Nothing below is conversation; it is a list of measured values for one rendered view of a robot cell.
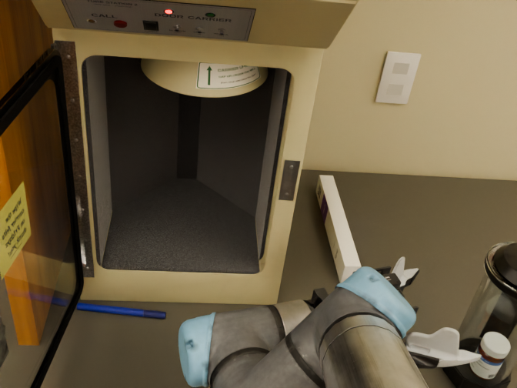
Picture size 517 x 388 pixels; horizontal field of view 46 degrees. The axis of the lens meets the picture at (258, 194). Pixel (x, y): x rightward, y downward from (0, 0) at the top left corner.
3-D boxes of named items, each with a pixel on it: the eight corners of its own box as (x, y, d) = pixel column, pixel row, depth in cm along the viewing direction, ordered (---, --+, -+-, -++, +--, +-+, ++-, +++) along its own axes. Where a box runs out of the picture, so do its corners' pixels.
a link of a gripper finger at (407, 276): (428, 246, 81) (400, 283, 75) (416, 277, 85) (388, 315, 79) (408, 235, 83) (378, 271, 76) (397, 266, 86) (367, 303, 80)
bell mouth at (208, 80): (146, 35, 91) (146, 0, 87) (263, 45, 93) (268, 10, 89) (134, 93, 77) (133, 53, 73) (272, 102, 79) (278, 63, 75)
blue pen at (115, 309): (76, 306, 95) (165, 316, 95) (78, 301, 96) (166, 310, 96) (76, 311, 96) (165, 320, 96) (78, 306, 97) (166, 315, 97)
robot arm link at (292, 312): (282, 382, 70) (260, 329, 76) (318, 375, 71) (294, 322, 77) (291, 341, 65) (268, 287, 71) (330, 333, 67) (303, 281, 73)
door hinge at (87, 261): (78, 276, 94) (52, 39, 70) (94, 277, 95) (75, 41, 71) (75, 283, 93) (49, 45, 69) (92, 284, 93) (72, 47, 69)
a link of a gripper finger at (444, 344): (493, 349, 68) (412, 324, 70) (476, 382, 72) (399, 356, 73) (493, 329, 71) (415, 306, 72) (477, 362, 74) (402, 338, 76)
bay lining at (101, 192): (116, 173, 113) (108, -17, 91) (255, 180, 115) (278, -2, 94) (97, 266, 93) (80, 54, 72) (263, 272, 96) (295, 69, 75)
